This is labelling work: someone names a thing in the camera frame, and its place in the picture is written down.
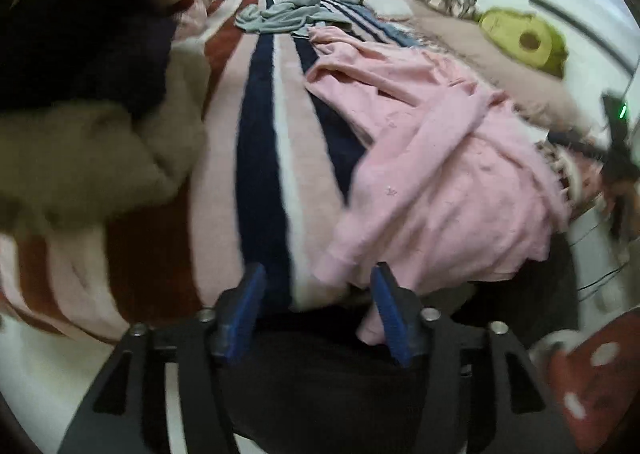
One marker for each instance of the dark cloth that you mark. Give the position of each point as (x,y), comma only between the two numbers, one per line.
(85,33)

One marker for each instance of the person's black clothing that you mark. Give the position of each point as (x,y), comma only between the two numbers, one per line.
(320,394)

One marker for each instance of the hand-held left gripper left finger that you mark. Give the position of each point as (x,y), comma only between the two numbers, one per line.
(245,309)

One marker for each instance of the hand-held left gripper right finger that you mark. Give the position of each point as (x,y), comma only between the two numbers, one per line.
(392,324)

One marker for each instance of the red dotted cloth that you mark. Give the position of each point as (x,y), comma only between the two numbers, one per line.
(600,384)

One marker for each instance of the pink dotted shirt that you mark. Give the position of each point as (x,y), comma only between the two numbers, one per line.
(450,173)

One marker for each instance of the striped blanket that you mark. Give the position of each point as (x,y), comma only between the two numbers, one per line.
(260,158)

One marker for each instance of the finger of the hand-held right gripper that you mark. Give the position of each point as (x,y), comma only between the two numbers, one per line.
(580,143)

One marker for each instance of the beige pillow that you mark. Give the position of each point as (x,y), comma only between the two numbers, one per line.
(500,78)

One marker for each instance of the green avocado plush toy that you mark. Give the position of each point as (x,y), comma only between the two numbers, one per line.
(505,28)

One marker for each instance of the grey-blue garment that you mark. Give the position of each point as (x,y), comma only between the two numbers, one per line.
(280,13)

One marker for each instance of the beige fleece cloth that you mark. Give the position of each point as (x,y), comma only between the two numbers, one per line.
(75,158)

